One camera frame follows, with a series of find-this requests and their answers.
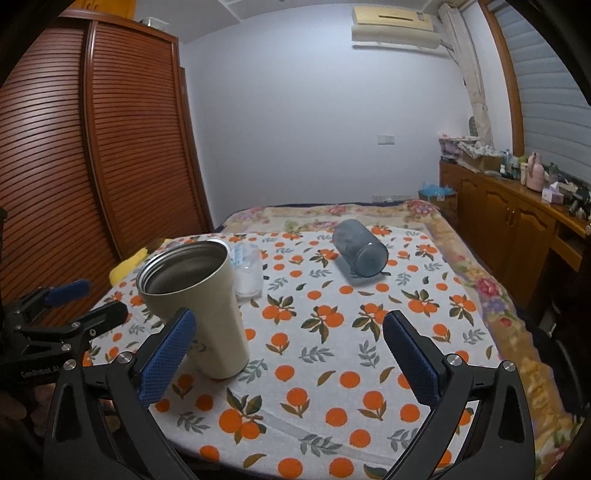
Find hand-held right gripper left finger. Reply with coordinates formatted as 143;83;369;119
42;308;197;480

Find yellow cloth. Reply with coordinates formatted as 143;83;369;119
109;248;149;289

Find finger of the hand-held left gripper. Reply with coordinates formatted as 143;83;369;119
13;301;130;366
0;278;92;334

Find wooden louvered wardrobe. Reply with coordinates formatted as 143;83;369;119
0;10;214;326

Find clear plastic cup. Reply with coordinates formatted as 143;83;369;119
229;243;265;298

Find tied white curtain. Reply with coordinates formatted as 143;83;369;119
438;4;495;148

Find tissue box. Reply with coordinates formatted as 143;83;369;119
542;182;567;205

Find pink storage drawers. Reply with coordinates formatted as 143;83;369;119
438;135;463;162

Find cardboard box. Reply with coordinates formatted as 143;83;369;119
457;141;505;173

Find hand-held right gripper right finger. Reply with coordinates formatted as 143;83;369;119
382;310;536;480

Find pink bottle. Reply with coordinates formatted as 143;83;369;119
526;151;546;191

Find blue glass cup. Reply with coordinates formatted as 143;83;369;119
332;219;389;279

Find grey window blind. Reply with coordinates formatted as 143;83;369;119
494;0;591;185

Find floral blanket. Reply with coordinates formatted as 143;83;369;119
215;199;585;464

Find cream steel tumbler cup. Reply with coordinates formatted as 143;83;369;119
136;241;251;380

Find wooden sideboard cabinet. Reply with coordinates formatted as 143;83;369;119
438;159;591;315

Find box with blue bag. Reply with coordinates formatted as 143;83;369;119
418;183;459;219

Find white air conditioner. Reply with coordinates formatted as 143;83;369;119
351;4;443;49

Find black chair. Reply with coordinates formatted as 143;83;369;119
536;300;588;418

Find orange fruit print tablecloth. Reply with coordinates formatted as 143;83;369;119
83;224;504;480

